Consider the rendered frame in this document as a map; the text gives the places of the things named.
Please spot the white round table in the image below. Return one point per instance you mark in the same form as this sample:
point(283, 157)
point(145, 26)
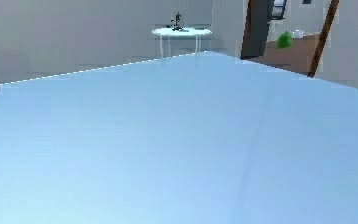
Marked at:
point(182, 32)

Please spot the small black figurine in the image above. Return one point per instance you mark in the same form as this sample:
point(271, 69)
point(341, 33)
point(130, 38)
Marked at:
point(177, 22)

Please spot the dark room door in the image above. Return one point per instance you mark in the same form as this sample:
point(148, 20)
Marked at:
point(257, 28)

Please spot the green round object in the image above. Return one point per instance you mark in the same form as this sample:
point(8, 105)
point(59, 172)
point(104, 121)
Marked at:
point(283, 40)

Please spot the white cup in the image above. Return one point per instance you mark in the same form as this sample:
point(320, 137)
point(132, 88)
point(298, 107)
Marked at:
point(298, 33)

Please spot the dark framed window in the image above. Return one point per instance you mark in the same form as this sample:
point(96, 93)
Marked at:
point(279, 9)

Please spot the small dark framed picture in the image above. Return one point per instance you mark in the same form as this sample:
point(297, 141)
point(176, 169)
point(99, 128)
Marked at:
point(307, 1)

